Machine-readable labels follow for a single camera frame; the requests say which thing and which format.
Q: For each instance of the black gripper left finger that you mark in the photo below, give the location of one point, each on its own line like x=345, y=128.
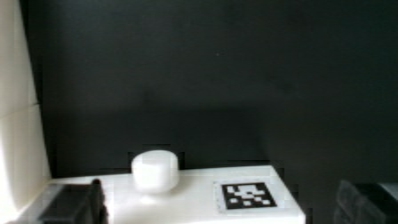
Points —
x=77, y=206

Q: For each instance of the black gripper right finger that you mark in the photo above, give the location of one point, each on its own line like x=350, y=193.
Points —
x=366, y=203

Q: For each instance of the white front drawer tray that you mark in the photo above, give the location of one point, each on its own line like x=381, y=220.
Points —
x=231, y=195

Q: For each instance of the white front barrier wall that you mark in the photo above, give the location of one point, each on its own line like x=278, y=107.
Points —
x=23, y=161

